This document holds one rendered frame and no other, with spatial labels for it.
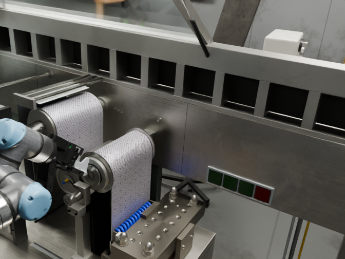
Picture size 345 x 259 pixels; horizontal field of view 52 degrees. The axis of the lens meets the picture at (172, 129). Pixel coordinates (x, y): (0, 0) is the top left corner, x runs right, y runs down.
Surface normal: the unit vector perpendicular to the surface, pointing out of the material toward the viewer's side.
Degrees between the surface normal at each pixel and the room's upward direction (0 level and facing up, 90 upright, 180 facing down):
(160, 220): 0
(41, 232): 0
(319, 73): 90
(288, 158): 90
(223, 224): 0
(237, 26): 90
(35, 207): 90
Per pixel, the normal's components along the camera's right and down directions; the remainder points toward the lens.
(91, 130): 0.86, 0.29
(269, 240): 0.07, -0.91
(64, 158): -0.34, -0.34
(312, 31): -0.40, 0.36
